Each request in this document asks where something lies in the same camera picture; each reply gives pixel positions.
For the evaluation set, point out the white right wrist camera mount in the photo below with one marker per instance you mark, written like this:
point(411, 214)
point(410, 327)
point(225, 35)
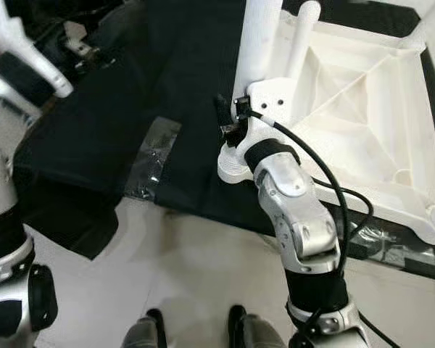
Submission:
point(272, 101)

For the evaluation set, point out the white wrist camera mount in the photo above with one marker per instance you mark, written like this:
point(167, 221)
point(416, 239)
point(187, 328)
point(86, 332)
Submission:
point(22, 43)
point(272, 101)

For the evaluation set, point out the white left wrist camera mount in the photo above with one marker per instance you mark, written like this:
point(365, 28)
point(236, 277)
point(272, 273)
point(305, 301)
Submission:
point(22, 43)

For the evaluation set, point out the black tablecloth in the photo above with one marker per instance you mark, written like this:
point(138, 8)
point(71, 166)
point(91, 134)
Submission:
point(130, 94)

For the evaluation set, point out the clear tape patch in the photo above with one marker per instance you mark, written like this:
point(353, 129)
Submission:
point(388, 246)

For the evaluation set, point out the clear plastic bag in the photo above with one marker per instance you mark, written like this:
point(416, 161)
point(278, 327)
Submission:
point(154, 156)

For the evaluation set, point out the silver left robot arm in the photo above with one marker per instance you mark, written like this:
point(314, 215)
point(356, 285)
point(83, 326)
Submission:
point(3, 181)

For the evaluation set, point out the grey robot right foot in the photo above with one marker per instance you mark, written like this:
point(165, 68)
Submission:
point(257, 333)

